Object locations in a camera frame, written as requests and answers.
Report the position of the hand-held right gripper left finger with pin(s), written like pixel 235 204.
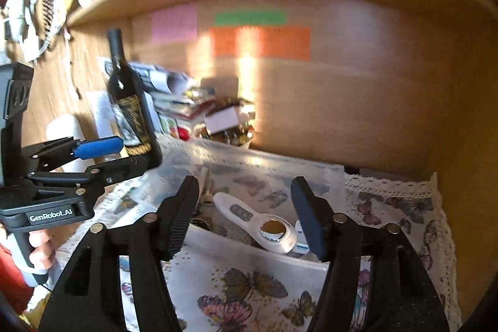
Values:
pixel 183 215

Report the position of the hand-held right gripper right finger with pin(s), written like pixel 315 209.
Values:
pixel 311 223

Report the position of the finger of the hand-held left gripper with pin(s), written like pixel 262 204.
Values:
pixel 97 147
pixel 124 166

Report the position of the white packet with blue print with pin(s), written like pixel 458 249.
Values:
pixel 302 248

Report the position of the white handheld massager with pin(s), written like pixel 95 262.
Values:
pixel 241 213

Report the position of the clear plastic storage box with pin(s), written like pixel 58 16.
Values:
pixel 253 161

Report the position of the person's left forearm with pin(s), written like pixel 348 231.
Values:
pixel 11 277

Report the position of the person's left hand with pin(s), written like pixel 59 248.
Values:
pixel 41 244

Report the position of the white plastic bottle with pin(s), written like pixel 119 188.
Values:
pixel 64 128

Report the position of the dark wine bottle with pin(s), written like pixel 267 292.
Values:
pixel 124 98

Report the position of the stack of books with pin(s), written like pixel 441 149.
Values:
pixel 179 106

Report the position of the gold wrapped candies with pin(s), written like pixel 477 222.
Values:
pixel 233 135

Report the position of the butterfly print tablecloth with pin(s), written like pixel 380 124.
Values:
pixel 233 297

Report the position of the small white box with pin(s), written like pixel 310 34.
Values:
pixel 221 120

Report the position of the pink sticky note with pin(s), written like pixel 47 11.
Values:
pixel 175 24

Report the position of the white fluffy cloth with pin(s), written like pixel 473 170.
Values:
pixel 17 21

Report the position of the orange sticky note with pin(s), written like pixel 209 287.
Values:
pixel 260 44

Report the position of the green sticky note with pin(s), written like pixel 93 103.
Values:
pixel 249 18

